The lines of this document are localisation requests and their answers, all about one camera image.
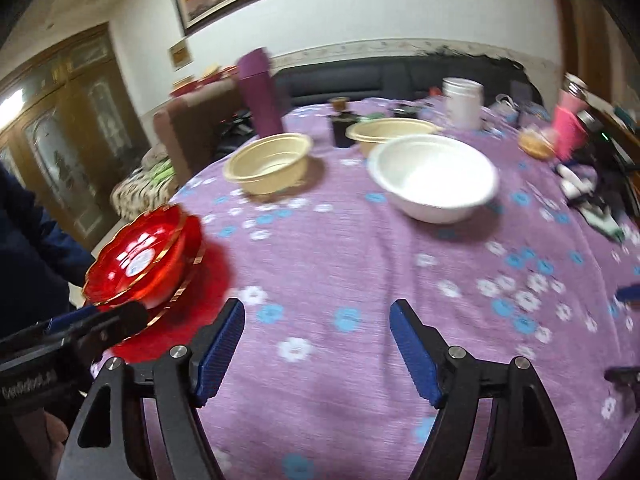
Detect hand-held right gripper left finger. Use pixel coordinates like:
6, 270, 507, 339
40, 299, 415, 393
55, 297, 247, 480

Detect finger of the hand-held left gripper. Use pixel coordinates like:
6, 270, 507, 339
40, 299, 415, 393
65, 301, 149, 357
44, 306, 99, 337

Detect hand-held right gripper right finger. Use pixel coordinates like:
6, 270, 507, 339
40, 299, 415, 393
389, 299, 576, 480

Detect red glass bowl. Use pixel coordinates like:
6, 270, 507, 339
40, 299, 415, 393
82, 203, 203, 309

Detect red glass plate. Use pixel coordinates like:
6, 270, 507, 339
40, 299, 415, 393
107, 232, 207, 343

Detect white bowl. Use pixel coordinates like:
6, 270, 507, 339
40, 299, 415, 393
368, 135, 501, 225

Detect beige plastic bowl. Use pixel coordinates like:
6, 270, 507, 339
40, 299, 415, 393
223, 132, 314, 197
346, 119, 441, 158

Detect person's left forearm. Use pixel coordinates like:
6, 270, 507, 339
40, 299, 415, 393
0, 162, 98, 331

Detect purple floral tablecloth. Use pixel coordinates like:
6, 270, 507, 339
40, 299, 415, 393
90, 95, 640, 480

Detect floral covered seat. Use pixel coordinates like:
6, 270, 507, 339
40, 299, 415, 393
110, 155, 178, 221

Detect wooden glass-door cabinet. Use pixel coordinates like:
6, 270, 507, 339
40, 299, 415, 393
0, 22, 156, 251

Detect black clamp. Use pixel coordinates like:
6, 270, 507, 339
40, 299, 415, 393
605, 366, 640, 386

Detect brown armchair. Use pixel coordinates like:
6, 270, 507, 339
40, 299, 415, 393
152, 77, 251, 176

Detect white and green objects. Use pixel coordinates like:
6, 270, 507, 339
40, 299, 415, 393
557, 162, 626, 241

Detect black bottle with wooden cap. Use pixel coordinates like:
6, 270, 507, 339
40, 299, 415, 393
328, 97, 357, 149

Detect yellow snack in plastic bag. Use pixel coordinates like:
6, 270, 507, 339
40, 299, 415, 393
519, 127, 556, 161

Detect white plastic jar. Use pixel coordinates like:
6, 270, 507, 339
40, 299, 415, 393
442, 77, 485, 131

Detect purple thermos bottle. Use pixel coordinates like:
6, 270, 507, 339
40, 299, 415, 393
236, 47, 284, 138

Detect clear glass mug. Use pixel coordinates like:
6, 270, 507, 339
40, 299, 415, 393
495, 94, 518, 121

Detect pink container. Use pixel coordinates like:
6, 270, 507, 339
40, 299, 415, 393
552, 102, 588, 161

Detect black device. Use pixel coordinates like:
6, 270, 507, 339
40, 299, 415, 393
575, 110, 640, 241

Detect black sofa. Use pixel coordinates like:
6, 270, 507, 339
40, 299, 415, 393
272, 55, 543, 111

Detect glass jar with lid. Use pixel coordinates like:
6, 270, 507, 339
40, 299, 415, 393
562, 74, 590, 106

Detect small yellow wall plaque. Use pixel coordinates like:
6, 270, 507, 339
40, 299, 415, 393
168, 40, 193, 72

